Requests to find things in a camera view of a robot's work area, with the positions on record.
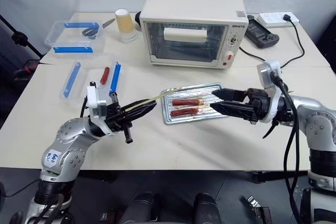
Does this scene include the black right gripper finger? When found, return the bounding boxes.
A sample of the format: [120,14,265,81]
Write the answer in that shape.
[209,102,255,122]
[211,88,248,102]

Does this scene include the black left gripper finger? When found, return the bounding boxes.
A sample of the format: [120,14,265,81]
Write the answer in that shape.
[120,99,158,114]
[122,102,158,123]

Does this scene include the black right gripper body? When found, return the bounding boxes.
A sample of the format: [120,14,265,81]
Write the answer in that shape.
[245,88,272,125]

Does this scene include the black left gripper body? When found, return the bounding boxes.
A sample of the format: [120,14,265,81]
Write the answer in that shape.
[106,92,134,145]

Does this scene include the red grilled sausage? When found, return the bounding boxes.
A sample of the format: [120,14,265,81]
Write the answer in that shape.
[171,98,200,106]
[170,107,198,118]

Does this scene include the ribbed silver metal tray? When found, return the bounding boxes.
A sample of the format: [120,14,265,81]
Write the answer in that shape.
[160,82,227,126]

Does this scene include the red raw sausage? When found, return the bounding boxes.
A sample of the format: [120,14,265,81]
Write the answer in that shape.
[100,67,110,86]

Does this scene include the brown paper cup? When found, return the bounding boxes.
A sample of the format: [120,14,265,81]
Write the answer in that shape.
[114,8,135,35]

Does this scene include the shallow clear blue-clip container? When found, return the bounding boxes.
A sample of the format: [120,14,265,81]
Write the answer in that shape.
[59,60,124,102]

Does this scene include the stack of clear plastic cups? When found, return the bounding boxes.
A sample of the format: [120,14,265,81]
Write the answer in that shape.
[121,28,138,44]

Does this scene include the black handheld controller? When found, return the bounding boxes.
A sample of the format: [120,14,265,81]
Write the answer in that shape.
[244,14,280,49]

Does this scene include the black knob behind oven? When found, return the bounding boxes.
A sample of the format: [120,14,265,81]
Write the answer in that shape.
[134,10,143,29]

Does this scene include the white power strip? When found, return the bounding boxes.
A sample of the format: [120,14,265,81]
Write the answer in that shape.
[257,12,301,28]

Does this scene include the grey knife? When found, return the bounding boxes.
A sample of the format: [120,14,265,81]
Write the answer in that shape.
[101,18,117,29]

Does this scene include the black scissors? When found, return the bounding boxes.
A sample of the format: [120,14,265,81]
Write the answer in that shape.
[81,26,99,39]

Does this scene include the cream toaster oven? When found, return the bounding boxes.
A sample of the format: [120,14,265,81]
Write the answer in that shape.
[139,0,249,71]

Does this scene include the deep clear blue-clip container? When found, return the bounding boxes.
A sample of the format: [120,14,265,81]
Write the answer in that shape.
[44,19,106,55]

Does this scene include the dark rounded shape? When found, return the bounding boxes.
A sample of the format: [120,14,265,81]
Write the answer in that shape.
[122,191,161,224]
[193,192,224,224]

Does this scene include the metal clamp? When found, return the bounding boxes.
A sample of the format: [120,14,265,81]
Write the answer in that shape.
[240,195,272,224]

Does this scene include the red and black tool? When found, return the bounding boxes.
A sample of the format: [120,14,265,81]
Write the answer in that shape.
[13,59,40,81]

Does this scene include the black tripod stand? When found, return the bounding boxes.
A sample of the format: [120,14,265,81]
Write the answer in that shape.
[0,14,44,60]

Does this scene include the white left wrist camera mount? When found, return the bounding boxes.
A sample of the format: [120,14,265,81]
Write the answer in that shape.
[86,81,117,136]

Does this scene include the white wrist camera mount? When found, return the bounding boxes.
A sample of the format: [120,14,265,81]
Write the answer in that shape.
[256,60,283,124]
[86,81,117,136]

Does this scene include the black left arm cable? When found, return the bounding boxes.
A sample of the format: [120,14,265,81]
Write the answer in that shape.
[79,94,89,119]

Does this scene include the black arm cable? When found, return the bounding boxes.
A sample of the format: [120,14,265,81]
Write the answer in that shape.
[79,94,89,119]
[262,73,302,224]

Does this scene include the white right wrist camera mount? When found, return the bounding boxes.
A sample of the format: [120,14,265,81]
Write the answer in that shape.
[256,60,283,124]

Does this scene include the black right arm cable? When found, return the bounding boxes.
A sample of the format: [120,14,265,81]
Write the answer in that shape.
[262,73,302,224]

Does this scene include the black oven power cable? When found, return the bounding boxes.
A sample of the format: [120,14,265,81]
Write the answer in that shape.
[238,14,306,68]

